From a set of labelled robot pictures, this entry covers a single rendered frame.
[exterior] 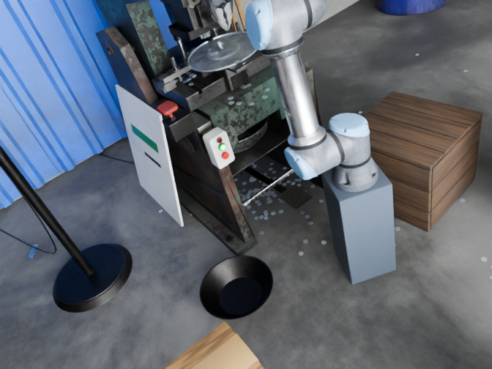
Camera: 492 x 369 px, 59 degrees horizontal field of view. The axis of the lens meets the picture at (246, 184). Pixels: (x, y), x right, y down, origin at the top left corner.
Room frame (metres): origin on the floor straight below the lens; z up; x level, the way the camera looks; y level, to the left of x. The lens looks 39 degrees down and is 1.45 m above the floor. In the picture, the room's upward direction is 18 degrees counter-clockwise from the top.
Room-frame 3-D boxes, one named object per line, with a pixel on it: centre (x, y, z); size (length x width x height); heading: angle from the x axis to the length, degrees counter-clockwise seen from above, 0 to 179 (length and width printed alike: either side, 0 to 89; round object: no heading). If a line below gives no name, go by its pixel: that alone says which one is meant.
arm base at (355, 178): (1.08, -0.35, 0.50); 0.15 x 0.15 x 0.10
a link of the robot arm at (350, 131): (1.08, -0.35, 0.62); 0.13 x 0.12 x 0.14; 103
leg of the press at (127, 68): (1.74, 0.27, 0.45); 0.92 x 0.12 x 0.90; 25
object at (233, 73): (1.57, -0.10, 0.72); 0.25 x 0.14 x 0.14; 25
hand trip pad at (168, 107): (1.38, 0.17, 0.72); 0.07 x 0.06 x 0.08; 25
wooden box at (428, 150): (1.38, -0.70, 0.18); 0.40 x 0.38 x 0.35; 31
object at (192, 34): (1.74, -0.03, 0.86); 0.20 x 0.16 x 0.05; 115
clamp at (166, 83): (1.66, 0.13, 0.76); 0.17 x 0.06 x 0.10; 115
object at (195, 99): (1.73, -0.03, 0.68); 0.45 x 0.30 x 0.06; 115
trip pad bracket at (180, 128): (1.39, 0.16, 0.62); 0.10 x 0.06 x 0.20; 115
